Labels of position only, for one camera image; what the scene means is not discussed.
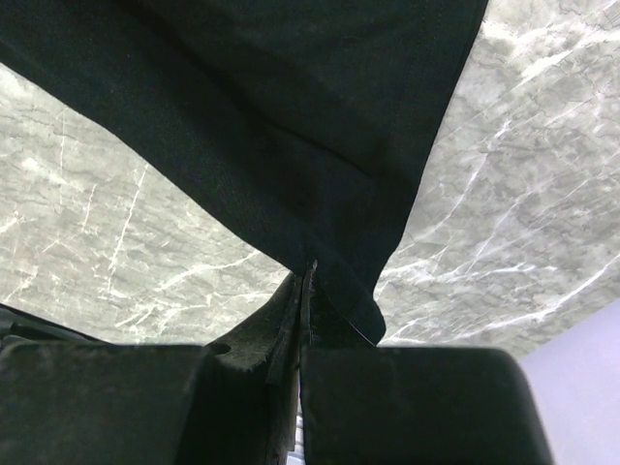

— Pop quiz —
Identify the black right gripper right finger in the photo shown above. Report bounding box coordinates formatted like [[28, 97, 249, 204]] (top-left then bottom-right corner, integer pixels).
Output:
[[300, 267, 553, 464]]

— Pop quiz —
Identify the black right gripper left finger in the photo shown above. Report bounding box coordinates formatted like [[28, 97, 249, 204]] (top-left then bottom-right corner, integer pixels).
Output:
[[1, 275, 301, 464]]

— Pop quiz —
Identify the black t shirt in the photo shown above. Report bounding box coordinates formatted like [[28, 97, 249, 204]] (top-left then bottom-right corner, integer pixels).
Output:
[[1, 1, 487, 343]]

